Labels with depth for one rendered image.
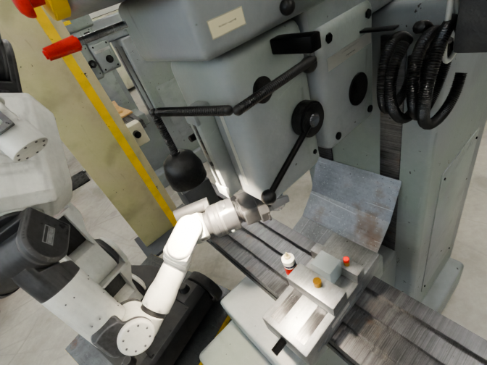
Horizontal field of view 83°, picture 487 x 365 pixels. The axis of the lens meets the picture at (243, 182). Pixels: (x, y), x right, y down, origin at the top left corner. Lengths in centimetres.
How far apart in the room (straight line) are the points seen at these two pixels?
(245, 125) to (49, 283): 48
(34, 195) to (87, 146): 159
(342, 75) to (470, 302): 163
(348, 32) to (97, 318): 76
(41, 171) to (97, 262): 56
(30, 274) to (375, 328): 79
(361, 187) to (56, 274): 90
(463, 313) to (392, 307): 110
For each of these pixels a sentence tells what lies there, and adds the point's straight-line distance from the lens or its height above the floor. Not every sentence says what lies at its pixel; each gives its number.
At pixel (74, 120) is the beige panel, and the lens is 222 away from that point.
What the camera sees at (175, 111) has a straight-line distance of 42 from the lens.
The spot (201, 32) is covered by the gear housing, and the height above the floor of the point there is 167.
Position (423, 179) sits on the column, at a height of 110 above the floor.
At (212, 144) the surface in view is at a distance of 53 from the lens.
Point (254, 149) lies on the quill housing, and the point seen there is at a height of 146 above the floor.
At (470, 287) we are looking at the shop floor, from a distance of 207.
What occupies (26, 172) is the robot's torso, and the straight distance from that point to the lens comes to 71.
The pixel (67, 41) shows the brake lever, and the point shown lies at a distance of 55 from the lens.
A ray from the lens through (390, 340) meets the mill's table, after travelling 86.
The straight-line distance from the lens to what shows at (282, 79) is 40.
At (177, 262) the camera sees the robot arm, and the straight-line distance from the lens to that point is 70.
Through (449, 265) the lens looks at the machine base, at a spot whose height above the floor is 20.
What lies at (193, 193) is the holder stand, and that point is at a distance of 114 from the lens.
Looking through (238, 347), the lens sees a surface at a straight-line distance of 112.
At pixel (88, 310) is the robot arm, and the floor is 127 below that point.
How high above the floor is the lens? 171
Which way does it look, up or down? 36 degrees down
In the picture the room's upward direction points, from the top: 21 degrees counter-clockwise
